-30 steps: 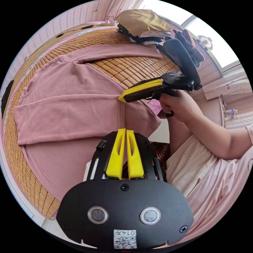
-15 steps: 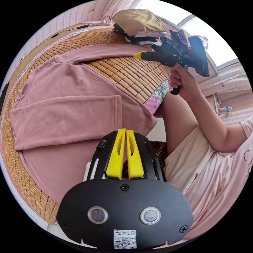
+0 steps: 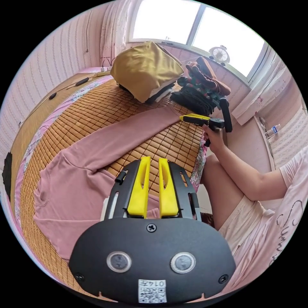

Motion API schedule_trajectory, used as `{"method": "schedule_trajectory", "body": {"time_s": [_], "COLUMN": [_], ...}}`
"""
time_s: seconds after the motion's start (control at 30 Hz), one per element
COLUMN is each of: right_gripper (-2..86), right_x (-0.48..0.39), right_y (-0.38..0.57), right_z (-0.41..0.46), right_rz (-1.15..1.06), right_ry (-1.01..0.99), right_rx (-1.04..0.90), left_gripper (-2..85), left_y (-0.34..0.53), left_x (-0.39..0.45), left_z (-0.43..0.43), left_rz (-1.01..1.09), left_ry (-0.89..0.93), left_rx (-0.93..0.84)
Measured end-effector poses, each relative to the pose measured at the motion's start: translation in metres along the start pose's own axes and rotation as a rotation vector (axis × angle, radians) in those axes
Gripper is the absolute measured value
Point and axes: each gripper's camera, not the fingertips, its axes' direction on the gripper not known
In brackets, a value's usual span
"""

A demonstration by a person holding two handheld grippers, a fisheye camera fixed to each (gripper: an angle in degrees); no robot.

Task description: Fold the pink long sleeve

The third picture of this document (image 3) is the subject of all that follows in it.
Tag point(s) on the small white fan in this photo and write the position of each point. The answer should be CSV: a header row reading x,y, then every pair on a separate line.
x,y
219,54

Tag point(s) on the window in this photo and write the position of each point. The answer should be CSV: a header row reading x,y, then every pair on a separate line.
x,y
168,19

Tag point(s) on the person's right hand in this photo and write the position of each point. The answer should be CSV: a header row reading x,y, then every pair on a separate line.
x,y
215,140

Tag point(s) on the bed with woven mat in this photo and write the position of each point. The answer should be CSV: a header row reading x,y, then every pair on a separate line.
x,y
96,103

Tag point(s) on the pile of clothes mustard topped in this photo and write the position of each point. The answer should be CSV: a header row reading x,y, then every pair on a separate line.
x,y
144,65

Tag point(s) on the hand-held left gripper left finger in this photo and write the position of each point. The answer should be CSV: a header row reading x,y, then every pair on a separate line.
x,y
140,190

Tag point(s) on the clear water bottle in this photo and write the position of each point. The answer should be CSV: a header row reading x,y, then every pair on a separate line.
x,y
273,131

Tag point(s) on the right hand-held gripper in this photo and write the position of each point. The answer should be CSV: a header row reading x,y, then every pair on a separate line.
x,y
215,123

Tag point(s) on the pile of dark clothes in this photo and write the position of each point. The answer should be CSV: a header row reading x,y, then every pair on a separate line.
x,y
199,91

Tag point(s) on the small black oval device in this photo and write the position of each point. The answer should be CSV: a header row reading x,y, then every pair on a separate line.
x,y
81,82

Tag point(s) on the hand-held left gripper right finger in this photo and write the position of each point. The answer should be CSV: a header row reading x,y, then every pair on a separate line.
x,y
168,192

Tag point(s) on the white curtain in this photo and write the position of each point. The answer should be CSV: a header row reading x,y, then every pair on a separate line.
x,y
115,31
262,91

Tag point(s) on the person's right forearm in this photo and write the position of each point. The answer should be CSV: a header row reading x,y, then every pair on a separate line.
x,y
237,169

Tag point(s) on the pink long sleeve shirt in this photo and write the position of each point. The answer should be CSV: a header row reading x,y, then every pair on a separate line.
x,y
72,187

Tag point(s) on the white power strip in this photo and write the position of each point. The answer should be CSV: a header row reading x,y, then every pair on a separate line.
x,y
105,69

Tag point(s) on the person's body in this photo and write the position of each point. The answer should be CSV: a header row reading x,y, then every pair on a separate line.
x,y
255,240

